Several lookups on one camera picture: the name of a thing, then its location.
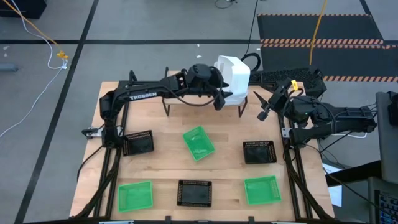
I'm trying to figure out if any black hazard-striped floor mat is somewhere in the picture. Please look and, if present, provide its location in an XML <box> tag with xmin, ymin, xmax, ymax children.
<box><xmin>257</xmin><ymin>13</ymin><xmax>398</xmax><ymax>83</ymax></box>

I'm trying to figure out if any black aluminium table frame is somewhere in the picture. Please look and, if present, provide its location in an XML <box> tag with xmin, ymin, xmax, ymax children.
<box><xmin>70</xmin><ymin>70</ymin><xmax>336</xmax><ymax>224</ymax></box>

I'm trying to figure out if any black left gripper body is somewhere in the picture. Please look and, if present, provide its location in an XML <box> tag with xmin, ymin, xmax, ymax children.
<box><xmin>188</xmin><ymin>63</ymin><xmax>224</xmax><ymax>96</ymax></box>

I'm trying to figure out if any white plastic basket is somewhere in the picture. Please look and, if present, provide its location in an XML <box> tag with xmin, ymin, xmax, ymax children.
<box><xmin>214</xmin><ymin>55</ymin><xmax>251</xmax><ymax>94</ymax></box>
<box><xmin>222</xmin><ymin>91</ymin><xmax>249</xmax><ymax>102</ymax></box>
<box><xmin>223</xmin><ymin>98</ymin><xmax>248</xmax><ymax>106</ymax></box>

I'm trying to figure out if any green slotted plastic basket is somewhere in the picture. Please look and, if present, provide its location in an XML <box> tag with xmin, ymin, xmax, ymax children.
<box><xmin>118</xmin><ymin>180</ymin><xmax>154</xmax><ymax>213</ymax></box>
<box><xmin>243</xmin><ymin>175</ymin><xmax>282</xmax><ymax>207</ymax></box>
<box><xmin>182</xmin><ymin>125</ymin><xmax>216</xmax><ymax>162</ymax></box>

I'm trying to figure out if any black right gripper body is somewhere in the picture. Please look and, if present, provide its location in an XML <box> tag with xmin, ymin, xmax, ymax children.
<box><xmin>267</xmin><ymin>79</ymin><xmax>296</xmax><ymax>116</ymax></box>

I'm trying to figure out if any grey floor object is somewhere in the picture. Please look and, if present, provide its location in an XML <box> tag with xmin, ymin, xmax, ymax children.
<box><xmin>0</xmin><ymin>63</ymin><xmax>19</xmax><ymax>73</ymax></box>

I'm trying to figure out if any large black perforated crate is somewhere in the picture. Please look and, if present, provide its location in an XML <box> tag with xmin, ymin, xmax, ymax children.
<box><xmin>248</xmin><ymin>65</ymin><xmax>328</xmax><ymax>98</ymax></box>

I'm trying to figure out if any black floor box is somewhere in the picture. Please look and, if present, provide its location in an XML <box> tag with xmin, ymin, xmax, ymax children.
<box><xmin>0</xmin><ymin>0</ymin><xmax>47</xmax><ymax>19</ymax></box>

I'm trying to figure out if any white paper sheet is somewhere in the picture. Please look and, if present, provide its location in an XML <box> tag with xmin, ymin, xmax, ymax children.
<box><xmin>322</xmin><ymin>163</ymin><xmax>343</xmax><ymax>208</ymax></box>

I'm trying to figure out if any black device on cabinet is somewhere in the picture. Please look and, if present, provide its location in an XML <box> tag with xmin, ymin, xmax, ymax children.
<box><xmin>387</xmin><ymin>93</ymin><xmax>398</xmax><ymax>127</ymax></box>

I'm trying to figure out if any metal table clamp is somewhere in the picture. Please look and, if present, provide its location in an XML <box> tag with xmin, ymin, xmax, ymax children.
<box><xmin>81</xmin><ymin>126</ymin><xmax>103</xmax><ymax>139</ymax></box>

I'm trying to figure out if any black looped gripper cable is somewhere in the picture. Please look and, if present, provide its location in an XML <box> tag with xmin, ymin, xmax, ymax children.
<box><xmin>161</xmin><ymin>86</ymin><xmax>218</xmax><ymax>108</ymax></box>

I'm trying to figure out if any dark control panel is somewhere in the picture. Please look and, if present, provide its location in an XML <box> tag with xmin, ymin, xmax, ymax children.
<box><xmin>374</xmin><ymin>189</ymin><xmax>398</xmax><ymax>224</ymax></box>

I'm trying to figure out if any thin black hanging cable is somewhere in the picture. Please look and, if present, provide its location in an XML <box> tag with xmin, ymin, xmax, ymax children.
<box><xmin>244</xmin><ymin>0</ymin><xmax>259</xmax><ymax>58</ymax></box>

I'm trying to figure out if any black corrugated cable conduit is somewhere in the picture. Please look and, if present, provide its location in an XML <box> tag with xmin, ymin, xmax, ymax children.
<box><xmin>241</xmin><ymin>52</ymin><xmax>262</xmax><ymax>73</ymax></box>

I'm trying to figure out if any white cable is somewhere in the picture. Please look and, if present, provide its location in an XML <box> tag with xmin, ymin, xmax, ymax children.
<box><xmin>0</xmin><ymin>0</ymin><xmax>69</xmax><ymax>138</ymax></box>
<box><xmin>331</xmin><ymin>126</ymin><xmax>368</xmax><ymax>139</ymax></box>

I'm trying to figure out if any yellow cable with plug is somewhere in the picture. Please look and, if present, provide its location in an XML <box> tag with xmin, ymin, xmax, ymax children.
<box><xmin>2</xmin><ymin>0</ymin><xmax>70</xmax><ymax>60</ymax></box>

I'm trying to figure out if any black slotted plastic basket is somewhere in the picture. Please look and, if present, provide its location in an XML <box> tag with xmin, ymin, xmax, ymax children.
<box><xmin>122</xmin><ymin>129</ymin><xmax>155</xmax><ymax>157</ymax></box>
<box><xmin>242</xmin><ymin>140</ymin><xmax>278</xmax><ymax>165</ymax></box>
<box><xmin>176</xmin><ymin>179</ymin><xmax>213</xmax><ymax>208</ymax></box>

